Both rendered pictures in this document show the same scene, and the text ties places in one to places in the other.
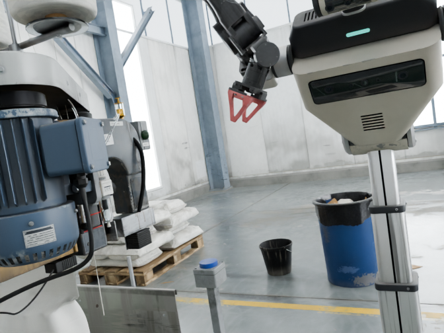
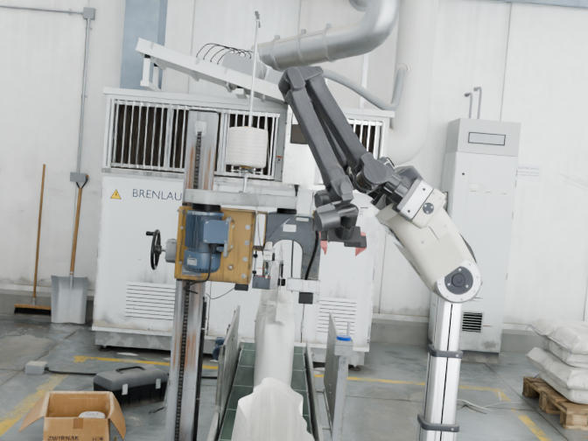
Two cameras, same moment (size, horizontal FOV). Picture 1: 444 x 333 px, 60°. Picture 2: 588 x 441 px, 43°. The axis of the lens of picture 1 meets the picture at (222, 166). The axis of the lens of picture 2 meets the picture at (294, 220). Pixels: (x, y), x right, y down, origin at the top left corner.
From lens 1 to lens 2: 260 cm
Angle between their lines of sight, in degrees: 62
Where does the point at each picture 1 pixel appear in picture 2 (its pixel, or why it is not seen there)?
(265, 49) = (317, 199)
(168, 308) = not seen: hidden behind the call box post
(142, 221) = (305, 287)
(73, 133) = (203, 225)
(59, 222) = (199, 259)
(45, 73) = (207, 199)
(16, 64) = (196, 195)
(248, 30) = not seen: hidden behind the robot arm
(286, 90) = not seen: outside the picture
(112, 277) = (544, 401)
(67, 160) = (201, 235)
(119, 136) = (302, 227)
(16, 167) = (192, 233)
